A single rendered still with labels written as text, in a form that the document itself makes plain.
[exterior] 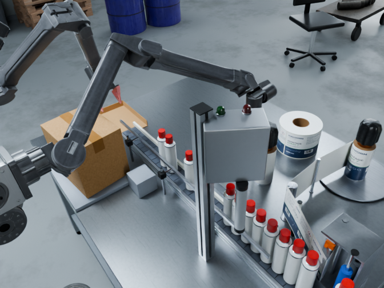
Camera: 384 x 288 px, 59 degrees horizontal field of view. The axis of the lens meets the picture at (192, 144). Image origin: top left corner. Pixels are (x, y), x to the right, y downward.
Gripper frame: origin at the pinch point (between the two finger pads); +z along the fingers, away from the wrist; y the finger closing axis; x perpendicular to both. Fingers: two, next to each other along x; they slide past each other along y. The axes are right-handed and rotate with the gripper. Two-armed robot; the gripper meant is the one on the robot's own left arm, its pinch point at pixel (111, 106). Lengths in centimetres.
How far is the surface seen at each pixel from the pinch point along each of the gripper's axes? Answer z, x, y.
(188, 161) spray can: 36.5, -25.1, 7.2
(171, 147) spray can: 29.0, -14.1, 9.2
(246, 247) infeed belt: 73, -43, 1
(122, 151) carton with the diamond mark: 20.4, 2.9, -5.0
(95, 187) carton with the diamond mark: 29.0, 10.0, -21.9
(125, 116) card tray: 4, 48, 26
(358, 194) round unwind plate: 82, -58, 53
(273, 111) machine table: 43, -1, 90
